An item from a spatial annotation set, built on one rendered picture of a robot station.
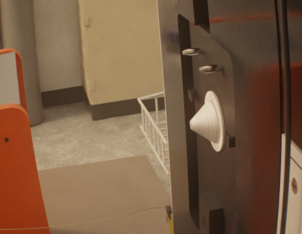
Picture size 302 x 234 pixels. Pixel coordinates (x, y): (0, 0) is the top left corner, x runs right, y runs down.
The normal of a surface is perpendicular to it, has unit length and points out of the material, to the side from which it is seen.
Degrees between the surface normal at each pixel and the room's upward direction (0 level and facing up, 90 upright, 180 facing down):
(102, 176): 0
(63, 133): 0
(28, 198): 90
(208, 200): 0
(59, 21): 90
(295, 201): 90
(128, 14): 90
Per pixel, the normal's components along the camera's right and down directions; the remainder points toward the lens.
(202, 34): -0.97, 0.15
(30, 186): 0.22, 0.35
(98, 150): -0.07, -0.93
